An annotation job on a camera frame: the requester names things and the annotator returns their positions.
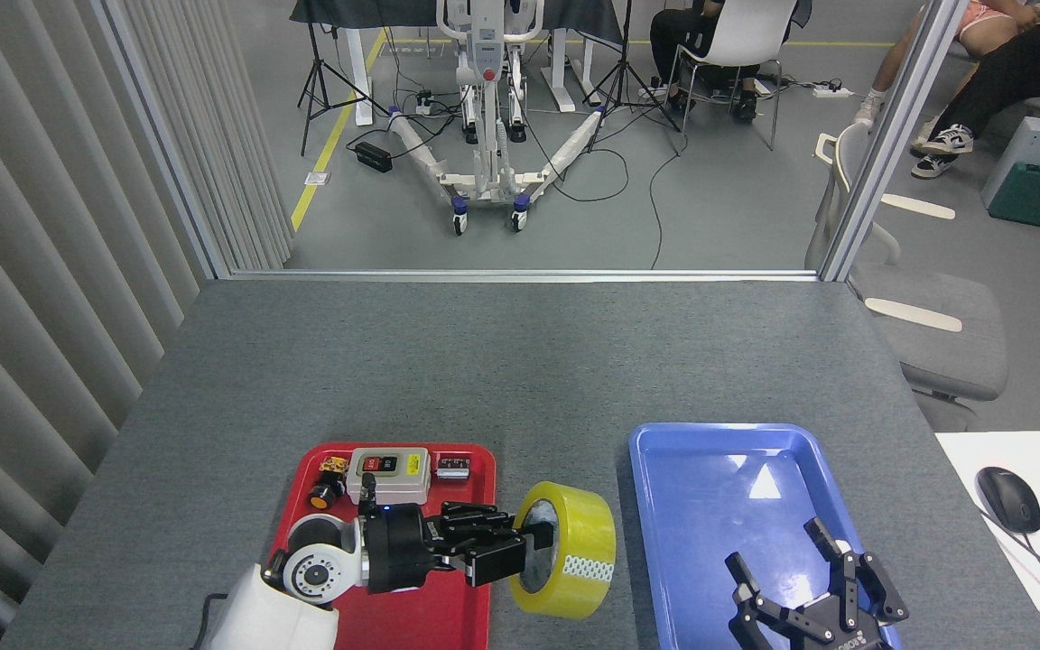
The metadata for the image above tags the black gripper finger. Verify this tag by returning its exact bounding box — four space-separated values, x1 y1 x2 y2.
434 524 554 589
804 516 909 629
437 501 522 543
725 552 802 634

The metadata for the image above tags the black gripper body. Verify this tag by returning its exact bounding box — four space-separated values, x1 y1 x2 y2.
362 503 442 595
729 618 902 650

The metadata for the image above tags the yellow tape roll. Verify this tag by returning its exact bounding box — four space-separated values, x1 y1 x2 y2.
509 481 617 620

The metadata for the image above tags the red plastic tray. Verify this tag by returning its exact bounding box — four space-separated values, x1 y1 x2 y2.
265 441 497 650

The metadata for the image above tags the blue plastic tray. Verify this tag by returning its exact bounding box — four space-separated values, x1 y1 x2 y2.
628 422 905 650

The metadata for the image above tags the black computer mouse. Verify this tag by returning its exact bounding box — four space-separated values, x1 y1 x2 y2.
976 466 1040 534

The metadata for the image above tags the white desk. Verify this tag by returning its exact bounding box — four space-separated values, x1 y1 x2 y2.
935 432 1040 650

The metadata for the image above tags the grey office chair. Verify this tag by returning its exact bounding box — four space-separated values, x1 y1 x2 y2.
804 122 1010 432

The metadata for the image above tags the grey ribbed curtain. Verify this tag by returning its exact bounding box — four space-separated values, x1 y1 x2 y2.
0 0 295 650

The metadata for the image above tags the white stand on wheels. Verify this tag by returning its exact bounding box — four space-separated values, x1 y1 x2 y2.
385 0 607 237

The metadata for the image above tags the black tripod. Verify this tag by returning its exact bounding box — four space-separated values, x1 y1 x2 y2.
581 0 685 156
297 18 392 159

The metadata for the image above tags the person in white chair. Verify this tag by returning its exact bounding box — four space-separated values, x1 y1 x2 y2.
642 0 814 123

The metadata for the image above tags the person with black trousers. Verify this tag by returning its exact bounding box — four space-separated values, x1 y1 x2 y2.
911 0 1040 180

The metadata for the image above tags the white chair with metal legs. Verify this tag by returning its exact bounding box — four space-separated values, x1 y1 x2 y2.
667 0 801 152

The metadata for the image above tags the person with bare legs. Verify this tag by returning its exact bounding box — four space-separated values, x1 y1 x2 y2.
854 0 1024 133

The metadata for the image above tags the grey switch box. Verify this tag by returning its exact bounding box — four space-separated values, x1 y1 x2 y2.
346 448 432 508

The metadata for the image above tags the silver horizontal rail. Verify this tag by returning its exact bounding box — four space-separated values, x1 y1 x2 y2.
229 268 823 283

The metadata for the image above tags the black floor cable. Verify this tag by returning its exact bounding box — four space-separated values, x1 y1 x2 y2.
520 117 694 272

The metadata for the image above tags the silver post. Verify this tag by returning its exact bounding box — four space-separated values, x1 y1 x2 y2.
818 0 972 283
91 0 237 281

